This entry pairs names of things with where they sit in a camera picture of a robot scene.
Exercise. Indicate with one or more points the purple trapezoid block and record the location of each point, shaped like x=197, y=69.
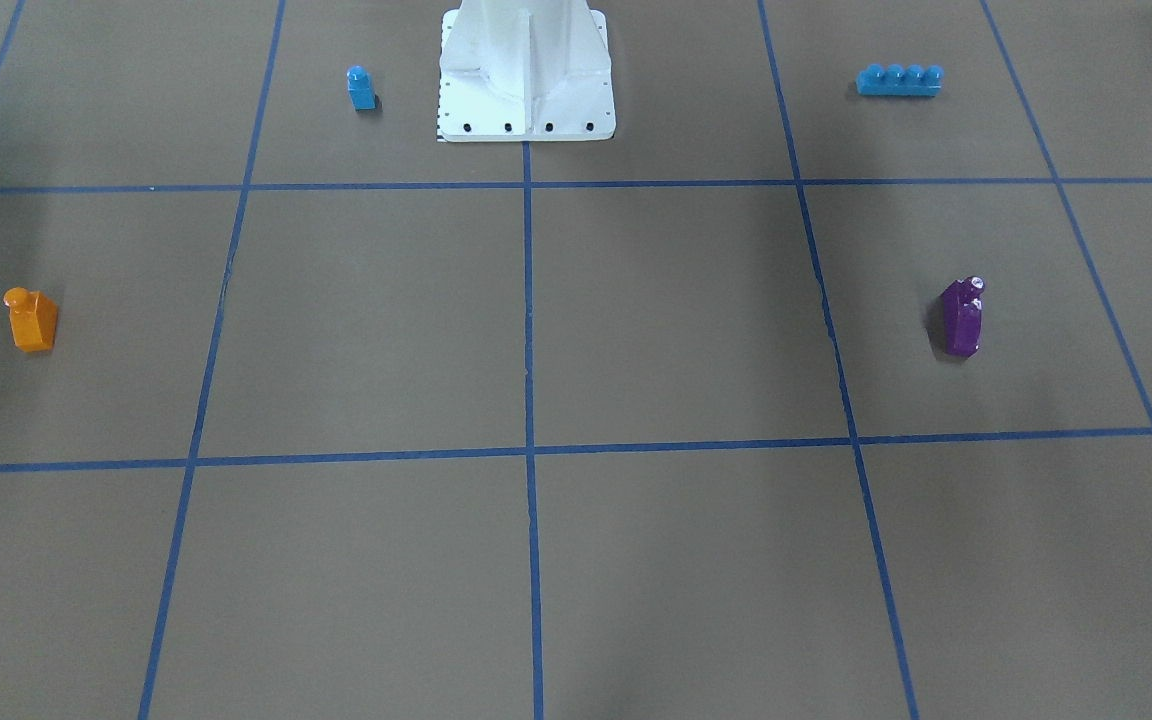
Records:
x=962, y=313

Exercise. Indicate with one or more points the orange trapezoid block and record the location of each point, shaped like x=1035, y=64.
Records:
x=33, y=317

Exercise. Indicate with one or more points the small blue block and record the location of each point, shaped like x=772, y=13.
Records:
x=359, y=89

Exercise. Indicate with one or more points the long blue studded brick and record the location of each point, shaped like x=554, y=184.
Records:
x=896, y=80

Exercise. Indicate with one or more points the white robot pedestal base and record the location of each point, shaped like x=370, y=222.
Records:
x=525, y=71

